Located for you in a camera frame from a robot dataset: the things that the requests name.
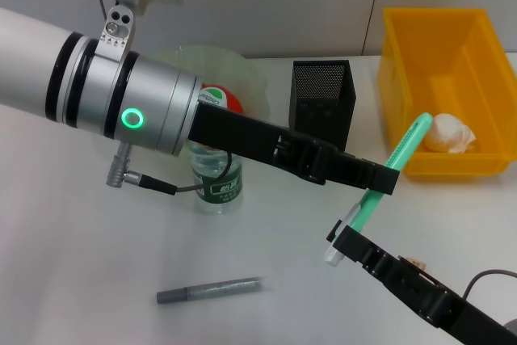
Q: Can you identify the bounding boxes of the black mesh pen holder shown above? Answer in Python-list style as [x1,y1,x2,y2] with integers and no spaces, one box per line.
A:
[288,59,357,153]

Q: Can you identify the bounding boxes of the clear green-label water bottle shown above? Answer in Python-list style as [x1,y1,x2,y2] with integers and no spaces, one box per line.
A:
[189,85,243,216]

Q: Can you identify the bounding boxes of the left arm connector cable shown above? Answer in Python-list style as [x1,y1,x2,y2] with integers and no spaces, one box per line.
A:
[105,142,234,197]

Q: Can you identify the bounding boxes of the mint green utility knife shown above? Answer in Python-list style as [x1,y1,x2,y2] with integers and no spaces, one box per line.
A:
[322,112,434,267]

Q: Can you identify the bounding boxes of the silver grey marker pen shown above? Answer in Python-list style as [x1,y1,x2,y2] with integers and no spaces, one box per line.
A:
[156,276,266,305]

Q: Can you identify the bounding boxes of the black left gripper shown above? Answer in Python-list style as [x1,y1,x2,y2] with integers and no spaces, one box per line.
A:
[187,101,401,196]

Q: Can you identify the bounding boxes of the yellow plastic bin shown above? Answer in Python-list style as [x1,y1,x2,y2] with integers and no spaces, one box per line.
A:
[377,7,517,179]

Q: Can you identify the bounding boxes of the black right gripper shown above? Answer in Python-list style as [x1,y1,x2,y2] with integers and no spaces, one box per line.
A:
[326,218,517,345]

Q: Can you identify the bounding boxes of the white paper ball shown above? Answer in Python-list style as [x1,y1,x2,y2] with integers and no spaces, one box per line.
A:
[422,113,480,155]

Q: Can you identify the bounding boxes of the green glass fruit plate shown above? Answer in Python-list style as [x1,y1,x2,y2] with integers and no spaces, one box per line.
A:
[145,44,271,120]

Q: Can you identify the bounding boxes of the right arm connector cable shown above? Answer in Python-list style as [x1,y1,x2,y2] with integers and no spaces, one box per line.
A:
[462,270,517,302]

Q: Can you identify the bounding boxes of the arm connector cable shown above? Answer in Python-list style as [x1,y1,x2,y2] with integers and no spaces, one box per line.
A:
[462,270,517,302]
[105,142,234,197]

